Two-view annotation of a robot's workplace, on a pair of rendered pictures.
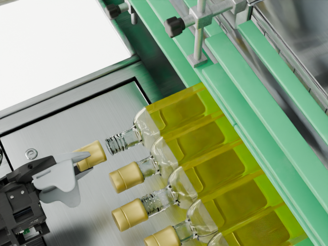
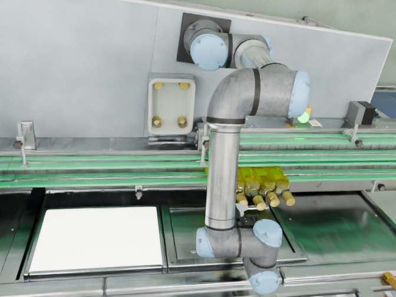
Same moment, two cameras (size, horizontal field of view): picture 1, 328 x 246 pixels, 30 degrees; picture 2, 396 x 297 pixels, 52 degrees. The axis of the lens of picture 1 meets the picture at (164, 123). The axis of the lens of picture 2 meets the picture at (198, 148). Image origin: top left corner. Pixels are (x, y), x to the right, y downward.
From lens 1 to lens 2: 126 cm
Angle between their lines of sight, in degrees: 59
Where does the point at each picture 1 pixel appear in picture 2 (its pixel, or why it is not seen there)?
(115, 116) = (187, 220)
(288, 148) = (266, 142)
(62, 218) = not seen: hidden behind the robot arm
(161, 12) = (171, 164)
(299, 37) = not seen: hidden behind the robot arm
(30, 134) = (181, 248)
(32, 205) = (253, 216)
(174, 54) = (180, 180)
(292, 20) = not seen: hidden behind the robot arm
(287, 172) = (263, 157)
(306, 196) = (273, 157)
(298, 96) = (246, 135)
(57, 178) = (241, 208)
